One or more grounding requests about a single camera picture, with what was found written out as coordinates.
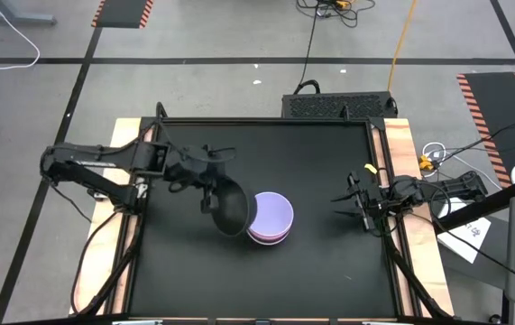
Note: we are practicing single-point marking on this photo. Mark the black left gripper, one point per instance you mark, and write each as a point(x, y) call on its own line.
point(194, 167)

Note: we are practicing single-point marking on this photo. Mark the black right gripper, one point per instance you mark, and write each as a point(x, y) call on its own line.
point(374, 201)

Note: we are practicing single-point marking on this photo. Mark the black ribbed bowl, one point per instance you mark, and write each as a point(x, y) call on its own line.
point(232, 205)

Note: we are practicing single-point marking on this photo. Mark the purple ribbed bowl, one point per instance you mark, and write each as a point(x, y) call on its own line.
point(273, 212)

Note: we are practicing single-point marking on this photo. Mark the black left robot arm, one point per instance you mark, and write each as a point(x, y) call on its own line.
point(144, 155)

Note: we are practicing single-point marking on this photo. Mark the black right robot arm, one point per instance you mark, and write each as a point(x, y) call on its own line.
point(455, 187)

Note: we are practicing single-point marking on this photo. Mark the yellow tape tag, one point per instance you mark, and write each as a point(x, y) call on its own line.
point(370, 169)

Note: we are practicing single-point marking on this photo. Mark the wooden side board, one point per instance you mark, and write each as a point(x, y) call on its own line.
point(124, 131)
point(401, 135)

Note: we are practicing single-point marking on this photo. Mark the yellow plug connector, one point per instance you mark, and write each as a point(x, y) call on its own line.
point(426, 163)

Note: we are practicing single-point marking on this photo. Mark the white ribbed bowl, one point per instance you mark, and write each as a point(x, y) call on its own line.
point(267, 244)

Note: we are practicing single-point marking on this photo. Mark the black computer case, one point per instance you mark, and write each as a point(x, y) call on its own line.
point(338, 106)

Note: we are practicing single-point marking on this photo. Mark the white paper sheet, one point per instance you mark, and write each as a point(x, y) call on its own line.
point(466, 237)

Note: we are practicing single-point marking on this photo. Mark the black hazard-striped floor mat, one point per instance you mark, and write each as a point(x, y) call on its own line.
point(500, 113)
point(122, 12)

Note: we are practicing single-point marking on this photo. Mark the small yellow plug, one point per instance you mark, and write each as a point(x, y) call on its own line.
point(342, 4)

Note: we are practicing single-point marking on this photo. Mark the grey desk foot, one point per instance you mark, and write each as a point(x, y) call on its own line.
point(13, 19)

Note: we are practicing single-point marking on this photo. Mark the black aluminium table frame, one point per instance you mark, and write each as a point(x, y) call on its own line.
point(261, 121)

